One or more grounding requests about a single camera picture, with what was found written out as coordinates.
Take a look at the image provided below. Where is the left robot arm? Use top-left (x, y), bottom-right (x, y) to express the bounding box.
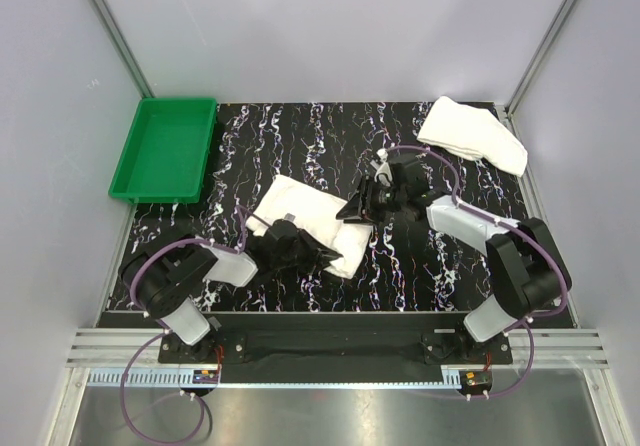
top-left (118, 219), bottom-right (342, 362)

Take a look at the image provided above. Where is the green plastic tray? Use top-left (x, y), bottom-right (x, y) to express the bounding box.
top-left (109, 97), bottom-right (218, 204)

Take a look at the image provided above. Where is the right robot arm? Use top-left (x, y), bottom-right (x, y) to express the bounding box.
top-left (336, 146), bottom-right (572, 363)

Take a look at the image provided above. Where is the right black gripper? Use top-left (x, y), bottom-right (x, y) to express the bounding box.
top-left (335, 175), bottom-right (407, 227)

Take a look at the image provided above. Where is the small white towel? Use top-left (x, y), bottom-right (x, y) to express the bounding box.
top-left (417, 96), bottom-right (528, 177)

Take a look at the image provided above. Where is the aluminium frame rail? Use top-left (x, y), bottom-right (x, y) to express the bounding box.
top-left (65, 328), bottom-right (609, 369)

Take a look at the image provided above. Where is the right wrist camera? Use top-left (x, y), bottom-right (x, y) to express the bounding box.
top-left (371, 148), bottom-right (393, 187)

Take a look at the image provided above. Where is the left connector board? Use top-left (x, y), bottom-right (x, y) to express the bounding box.
top-left (192, 369), bottom-right (220, 385)

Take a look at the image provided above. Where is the large white towel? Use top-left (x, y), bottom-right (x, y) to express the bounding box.
top-left (247, 175), bottom-right (373, 280)

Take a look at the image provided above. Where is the connector board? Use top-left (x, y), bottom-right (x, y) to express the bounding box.
top-left (192, 369), bottom-right (220, 385)
top-left (462, 370), bottom-right (493, 389)

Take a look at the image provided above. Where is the grey slotted cable duct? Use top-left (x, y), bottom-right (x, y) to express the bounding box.
top-left (88, 367), bottom-right (461, 390)

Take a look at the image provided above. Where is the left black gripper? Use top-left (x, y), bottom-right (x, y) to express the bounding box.
top-left (272, 229), bottom-right (342, 275)

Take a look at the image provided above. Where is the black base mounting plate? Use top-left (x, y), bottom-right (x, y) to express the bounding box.
top-left (158, 312), bottom-right (513, 376)

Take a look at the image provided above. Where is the right connector board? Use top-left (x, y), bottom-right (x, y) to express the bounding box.
top-left (462, 370), bottom-right (493, 389)

